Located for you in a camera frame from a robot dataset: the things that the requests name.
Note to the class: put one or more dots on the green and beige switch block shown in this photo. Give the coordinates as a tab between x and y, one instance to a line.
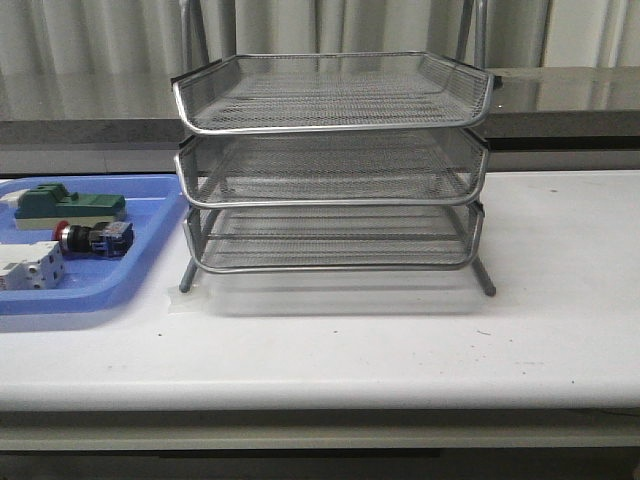
45	205

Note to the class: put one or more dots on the blue plastic tray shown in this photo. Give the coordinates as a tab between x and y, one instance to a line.
154	205

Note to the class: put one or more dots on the white circuit breaker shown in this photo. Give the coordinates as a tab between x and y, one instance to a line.
34	266

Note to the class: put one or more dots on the silver mesh tray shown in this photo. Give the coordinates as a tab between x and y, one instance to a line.
338	238
294	93
403	167

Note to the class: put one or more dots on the red emergency push button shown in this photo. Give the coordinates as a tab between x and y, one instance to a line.
103	239

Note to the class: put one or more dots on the small white part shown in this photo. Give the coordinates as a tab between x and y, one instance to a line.
12	199

